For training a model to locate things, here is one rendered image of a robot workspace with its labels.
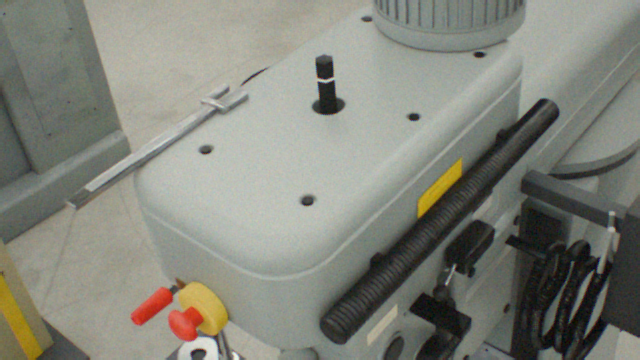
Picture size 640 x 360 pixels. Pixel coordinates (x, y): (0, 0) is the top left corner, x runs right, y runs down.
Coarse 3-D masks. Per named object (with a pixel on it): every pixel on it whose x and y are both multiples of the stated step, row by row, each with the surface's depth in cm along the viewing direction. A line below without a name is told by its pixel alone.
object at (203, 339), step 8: (200, 336) 159; (208, 336) 159; (184, 344) 157; (192, 344) 156; (200, 344) 156; (208, 344) 156; (176, 352) 156; (184, 352) 155; (192, 352) 155; (200, 352) 156; (208, 352) 154; (216, 352) 154
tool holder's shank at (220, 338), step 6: (222, 330) 138; (216, 336) 138; (222, 336) 138; (216, 342) 140; (222, 342) 139; (228, 342) 141; (222, 348) 140; (228, 348) 141; (222, 354) 142; (228, 354) 142
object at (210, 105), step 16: (208, 96) 88; (240, 96) 87; (192, 112) 86; (208, 112) 85; (224, 112) 86; (176, 128) 83; (192, 128) 84; (160, 144) 81; (128, 160) 80; (144, 160) 80; (112, 176) 78; (80, 192) 76; (96, 192) 76
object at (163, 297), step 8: (160, 288) 91; (168, 288) 91; (176, 288) 92; (152, 296) 90; (160, 296) 90; (168, 296) 90; (144, 304) 89; (152, 304) 89; (160, 304) 90; (168, 304) 91; (136, 312) 88; (144, 312) 88; (152, 312) 89; (136, 320) 88; (144, 320) 88
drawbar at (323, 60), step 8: (320, 56) 82; (328, 56) 82; (320, 64) 81; (328, 64) 81; (320, 72) 82; (328, 72) 82; (320, 88) 83; (328, 88) 83; (320, 96) 84; (328, 96) 83; (320, 104) 85; (328, 104) 84; (336, 104) 85; (320, 112) 85; (328, 112) 85; (336, 112) 85
